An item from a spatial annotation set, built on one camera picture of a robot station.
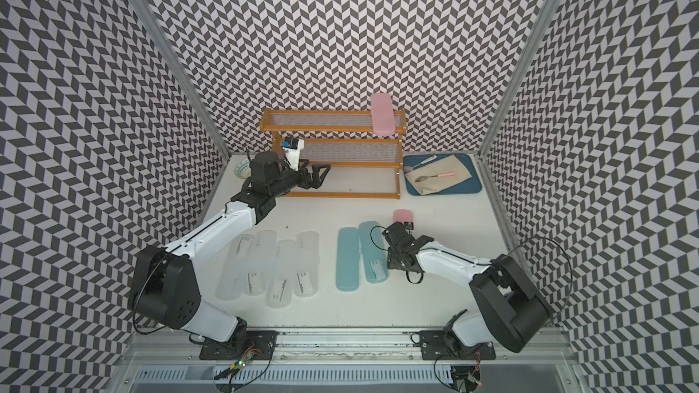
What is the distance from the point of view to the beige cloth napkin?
1.07 m

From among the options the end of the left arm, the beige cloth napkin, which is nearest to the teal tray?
the beige cloth napkin

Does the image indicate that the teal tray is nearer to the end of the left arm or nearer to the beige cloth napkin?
the beige cloth napkin
